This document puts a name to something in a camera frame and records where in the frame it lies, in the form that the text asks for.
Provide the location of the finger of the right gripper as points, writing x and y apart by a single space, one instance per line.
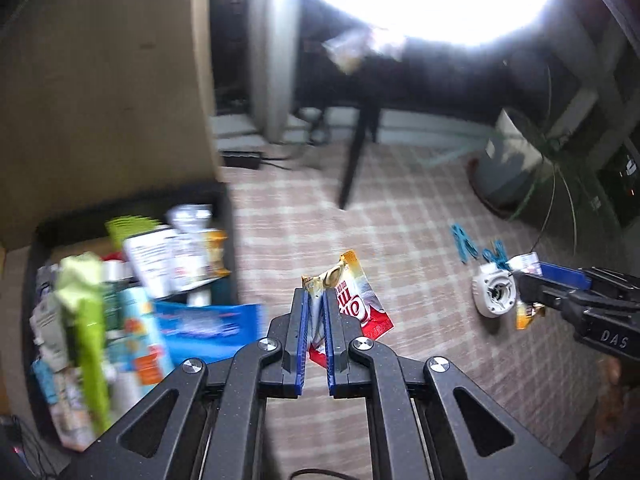
540 292
600 281

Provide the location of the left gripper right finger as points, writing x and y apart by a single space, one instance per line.
339 330

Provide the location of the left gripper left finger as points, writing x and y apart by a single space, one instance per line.
295 346

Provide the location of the red white coffee sachet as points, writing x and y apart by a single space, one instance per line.
355 297

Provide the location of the white power adapter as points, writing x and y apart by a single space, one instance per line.
494 291

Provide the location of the light blue plastic clip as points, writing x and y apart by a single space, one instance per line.
466 248

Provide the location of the coffee mate creamer sachet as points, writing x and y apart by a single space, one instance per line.
527 307

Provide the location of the person right hand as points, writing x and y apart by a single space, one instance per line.
618 378

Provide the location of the green plant leaves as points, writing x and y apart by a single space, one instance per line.
557 202

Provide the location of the brown pot saucer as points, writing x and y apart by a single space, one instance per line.
504 212

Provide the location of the blue plastic packet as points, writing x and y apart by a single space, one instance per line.
210 333

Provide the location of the grey plant pot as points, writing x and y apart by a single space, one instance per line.
511 158

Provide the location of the black storage tray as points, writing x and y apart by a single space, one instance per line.
88 225

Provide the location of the lime green package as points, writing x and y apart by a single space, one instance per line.
78 288

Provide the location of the wooden cabinet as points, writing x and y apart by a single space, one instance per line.
101 99

